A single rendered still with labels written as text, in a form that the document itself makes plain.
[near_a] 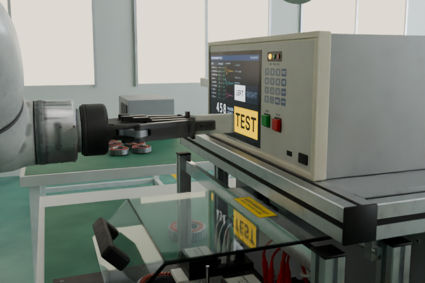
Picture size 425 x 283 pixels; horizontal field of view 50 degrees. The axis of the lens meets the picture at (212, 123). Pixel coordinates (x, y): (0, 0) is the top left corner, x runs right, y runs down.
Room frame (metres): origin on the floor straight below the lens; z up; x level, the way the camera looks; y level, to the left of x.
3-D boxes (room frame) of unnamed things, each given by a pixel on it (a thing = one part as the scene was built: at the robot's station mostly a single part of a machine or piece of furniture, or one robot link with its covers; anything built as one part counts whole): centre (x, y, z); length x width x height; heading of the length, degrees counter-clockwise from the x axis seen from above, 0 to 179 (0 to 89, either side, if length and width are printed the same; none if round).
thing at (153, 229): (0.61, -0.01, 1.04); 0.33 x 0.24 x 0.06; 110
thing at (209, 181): (0.81, -0.03, 1.03); 0.62 x 0.01 x 0.03; 20
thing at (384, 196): (0.89, -0.24, 1.09); 0.68 x 0.44 x 0.05; 20
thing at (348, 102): (0.88, -0.25, 1.22); 0.44 x 0.39 x 0.20; 20
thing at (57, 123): (0.63, 0.22, 1.18); 0.09 x 0.06 x 0.09; 20
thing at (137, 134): (0.63, 0.12, 1.18); 0.05 x 0.05 x 0.02; 18
